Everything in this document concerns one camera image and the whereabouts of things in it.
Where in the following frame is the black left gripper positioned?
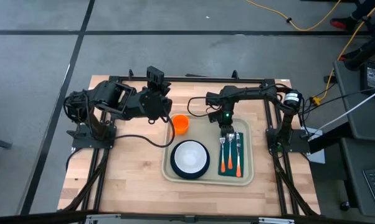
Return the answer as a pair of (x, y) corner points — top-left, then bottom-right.
(134, 81), (173, 123)

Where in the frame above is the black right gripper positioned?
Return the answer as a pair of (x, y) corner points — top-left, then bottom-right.
(208, 105), (235, 138)

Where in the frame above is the beige plastic tray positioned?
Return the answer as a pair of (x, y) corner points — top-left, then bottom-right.
(161, 113), (255, 187)

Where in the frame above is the orange-handled metal spoon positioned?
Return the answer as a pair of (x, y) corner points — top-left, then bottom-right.
(226, 133), (235, 170)

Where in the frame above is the orange-handled metal fork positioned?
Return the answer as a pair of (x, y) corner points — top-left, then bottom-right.
(219, 136), (227, 174)

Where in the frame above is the dark green cloth napkin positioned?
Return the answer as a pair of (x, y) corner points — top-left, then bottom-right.
(217, 132), (245, 178)

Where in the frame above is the orange-handled metal knife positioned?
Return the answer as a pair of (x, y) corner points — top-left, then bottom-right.
(235, 132), (242, 178)

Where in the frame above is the orange plastic cup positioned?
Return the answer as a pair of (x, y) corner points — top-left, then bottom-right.
(171, 114), (191, 136)

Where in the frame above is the white ribbed bowl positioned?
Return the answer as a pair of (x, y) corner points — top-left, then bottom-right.
(174, 141), (207, 174)

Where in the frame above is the dark blue round plate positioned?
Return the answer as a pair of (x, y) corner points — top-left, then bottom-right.
(170, 139), (211, 180)

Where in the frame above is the white paper sheet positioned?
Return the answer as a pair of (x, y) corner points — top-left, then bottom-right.
(307, 127), (326, 165)

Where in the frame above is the grey side table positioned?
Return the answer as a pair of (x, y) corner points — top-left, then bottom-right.
(332, 58), (375, 141)

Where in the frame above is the black desk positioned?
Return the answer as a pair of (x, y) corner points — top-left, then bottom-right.
(308, 121), (375, 218)

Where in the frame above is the black power adapter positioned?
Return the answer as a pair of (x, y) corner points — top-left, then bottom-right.
(360, 62), (375, 94)

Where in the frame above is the person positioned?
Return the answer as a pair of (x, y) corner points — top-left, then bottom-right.
(329, 0), (375, 34)

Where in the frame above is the black chair base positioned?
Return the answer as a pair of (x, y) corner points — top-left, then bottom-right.
(343, 15), (375, 71)

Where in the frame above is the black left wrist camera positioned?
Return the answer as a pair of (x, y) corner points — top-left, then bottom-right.
(146, 65), (165, 85)

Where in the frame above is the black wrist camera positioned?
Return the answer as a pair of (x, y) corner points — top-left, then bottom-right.
(146, 65), (165, 85)
(205, 91), (222, 107)

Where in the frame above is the black metal table frame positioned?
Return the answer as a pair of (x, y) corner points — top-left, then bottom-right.
(58, 68), (321, 224)

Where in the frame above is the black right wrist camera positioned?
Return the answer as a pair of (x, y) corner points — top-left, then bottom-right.
(205, 91), (222, 107)

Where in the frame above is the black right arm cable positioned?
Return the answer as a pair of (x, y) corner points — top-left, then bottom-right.
(186, 96), (214, 118)

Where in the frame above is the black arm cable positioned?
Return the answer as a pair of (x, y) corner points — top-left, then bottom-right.
(186, 96), (214, 118)
(114, 105), (176, 149)

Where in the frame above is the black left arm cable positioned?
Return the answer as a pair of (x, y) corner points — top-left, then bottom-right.
(114, 105), (176, 149)

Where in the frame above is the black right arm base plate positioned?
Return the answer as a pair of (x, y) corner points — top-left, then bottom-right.
(266, 127), (310, 154)

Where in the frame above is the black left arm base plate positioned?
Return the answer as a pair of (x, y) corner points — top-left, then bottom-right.
(66, 124), (116, 149)

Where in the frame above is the silver camera mount bar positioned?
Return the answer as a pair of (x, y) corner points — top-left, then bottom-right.
(84, 213), (296, 224)

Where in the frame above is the white cable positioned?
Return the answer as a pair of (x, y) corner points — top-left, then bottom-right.
(305, 85), (375, 137)

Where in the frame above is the yellow extension cable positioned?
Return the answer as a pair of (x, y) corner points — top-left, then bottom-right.
(318, 0), (375, 100)
(245, 0), (343, 32)

